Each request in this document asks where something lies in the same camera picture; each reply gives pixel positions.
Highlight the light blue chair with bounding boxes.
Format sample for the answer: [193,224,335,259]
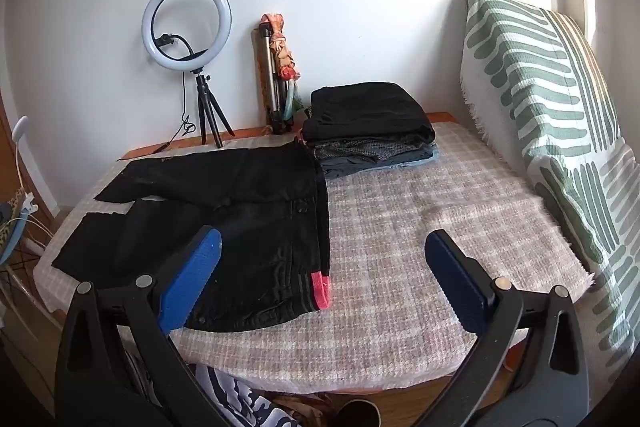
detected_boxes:
[0,202,26,268]

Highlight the folded grey mesh garment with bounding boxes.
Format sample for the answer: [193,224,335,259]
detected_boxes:
[312,139,433,162]

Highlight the black pants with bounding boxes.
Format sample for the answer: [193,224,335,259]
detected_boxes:
[301,82,436,146]
[51,142,333,333]

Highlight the folded blue jeans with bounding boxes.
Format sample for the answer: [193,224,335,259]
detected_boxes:
[390,144,442,168]

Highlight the leopard print cloth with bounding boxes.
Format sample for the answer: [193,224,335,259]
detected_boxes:
[7,189,26,218]

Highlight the folded tripod with orange cloth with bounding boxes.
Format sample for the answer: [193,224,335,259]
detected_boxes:
[262,13,306,118]

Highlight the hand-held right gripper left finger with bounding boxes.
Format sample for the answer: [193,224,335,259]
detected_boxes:
[54,225,241,427]

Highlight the green striped white pillow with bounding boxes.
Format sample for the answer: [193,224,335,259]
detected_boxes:
[460,0,640,388]

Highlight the folded dark grey garment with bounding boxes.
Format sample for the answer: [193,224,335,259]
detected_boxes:
[320,154,431,180]

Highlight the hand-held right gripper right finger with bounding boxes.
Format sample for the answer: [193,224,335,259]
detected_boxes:
[424,229,591,427]

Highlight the folded black pants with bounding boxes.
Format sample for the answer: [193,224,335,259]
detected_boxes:
[301,82,436,146]

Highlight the white desk lamp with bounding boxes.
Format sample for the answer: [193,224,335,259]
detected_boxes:
[10,116,41,212]

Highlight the black cable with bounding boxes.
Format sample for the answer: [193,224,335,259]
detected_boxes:
[117,69,201,162]

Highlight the dark cup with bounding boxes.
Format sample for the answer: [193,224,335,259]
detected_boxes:
[332,399,386,427]

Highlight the blue and white striped cloth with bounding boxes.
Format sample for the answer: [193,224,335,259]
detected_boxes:
[192,364,291,427]

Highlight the beige checked blanket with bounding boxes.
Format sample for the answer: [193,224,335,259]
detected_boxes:
[37,119,596,395]

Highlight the white ring light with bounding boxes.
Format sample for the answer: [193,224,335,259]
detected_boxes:
[141,0,233,72]

